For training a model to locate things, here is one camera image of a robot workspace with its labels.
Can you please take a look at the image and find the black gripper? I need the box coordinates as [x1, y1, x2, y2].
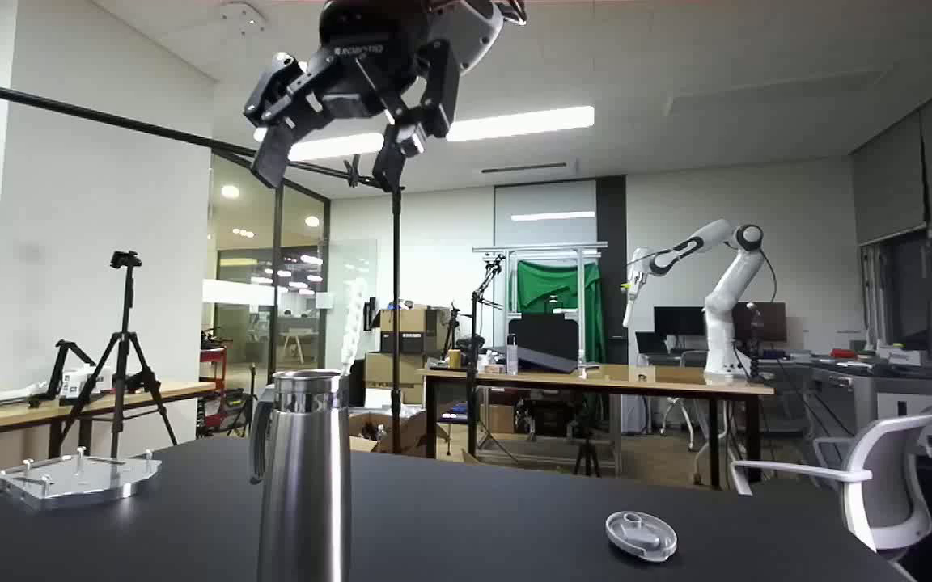
[243, 0, 467, 196]

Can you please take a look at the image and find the silver metal cylindrical jar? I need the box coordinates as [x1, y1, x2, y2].
[247, 364, 353, 582]

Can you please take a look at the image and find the short ceiling light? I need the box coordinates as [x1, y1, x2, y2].
[269, 125, 387, 168]

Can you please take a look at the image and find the black vertical stand pole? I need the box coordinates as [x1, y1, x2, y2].
[384, 186, 404, 455]

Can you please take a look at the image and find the long ceiling light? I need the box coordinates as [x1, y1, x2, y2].
[445, 104, 600, 148]

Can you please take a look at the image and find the cardboard boxes stack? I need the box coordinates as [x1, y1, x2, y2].
[362, 303, 461, 394]

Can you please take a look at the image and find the green screen cloth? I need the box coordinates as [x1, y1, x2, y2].
[516, 254, 610, 364]

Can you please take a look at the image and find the black boom pole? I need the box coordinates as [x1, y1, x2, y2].
[0, 69, 399, 195]

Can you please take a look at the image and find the wooden table with black legs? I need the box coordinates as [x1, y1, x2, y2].
[418, 361, 776, 494]

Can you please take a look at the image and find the small black stand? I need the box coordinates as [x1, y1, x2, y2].
[25, 335, 96, 410]

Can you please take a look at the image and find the long wooden bench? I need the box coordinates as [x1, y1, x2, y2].
[0, 381, 221, 446]

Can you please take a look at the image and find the clear acrylic plate with bolts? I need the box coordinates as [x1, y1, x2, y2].
[0, 450, 166, 514]

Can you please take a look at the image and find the small clear glass dish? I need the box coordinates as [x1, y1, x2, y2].
[601, 506, 684, 566]

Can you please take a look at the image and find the white office chair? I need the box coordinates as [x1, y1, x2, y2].
[729, 408, 932, 560]

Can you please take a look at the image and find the black stand with camera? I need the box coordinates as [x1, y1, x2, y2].
[462, 251, 510, 460]

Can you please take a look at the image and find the tall black camera tripod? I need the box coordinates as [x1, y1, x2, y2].
[49, 249, 183, 461]

